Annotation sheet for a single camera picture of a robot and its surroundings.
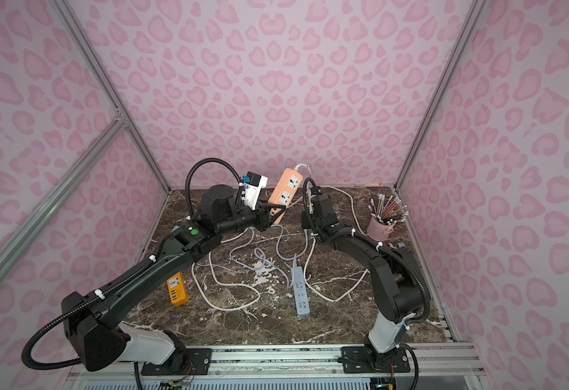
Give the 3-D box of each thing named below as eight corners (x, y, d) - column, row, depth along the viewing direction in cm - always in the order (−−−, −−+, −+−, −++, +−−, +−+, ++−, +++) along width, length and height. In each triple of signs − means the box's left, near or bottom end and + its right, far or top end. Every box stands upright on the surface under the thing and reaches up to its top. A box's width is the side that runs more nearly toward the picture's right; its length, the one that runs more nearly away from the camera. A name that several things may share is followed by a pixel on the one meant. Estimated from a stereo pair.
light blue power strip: (296, 316, 84) (296, 314, 81) (290, 270, 94) (290, 267, 92) (309, 315, 84) (310, 312, 82) (302, 269, 95) (302, 265, 92)
